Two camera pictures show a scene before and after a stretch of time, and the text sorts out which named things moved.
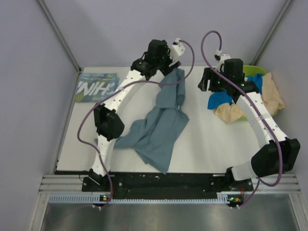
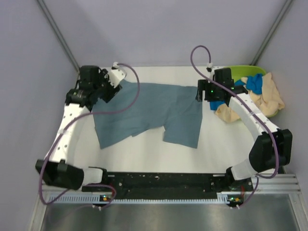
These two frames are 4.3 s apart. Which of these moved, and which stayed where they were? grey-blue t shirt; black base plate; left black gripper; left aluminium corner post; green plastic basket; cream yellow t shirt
Moved: left black gripper; grey-blue t shirt
Stayed: green plastic basket; black base plate; cream yellow t shirt; left aluminium corner post
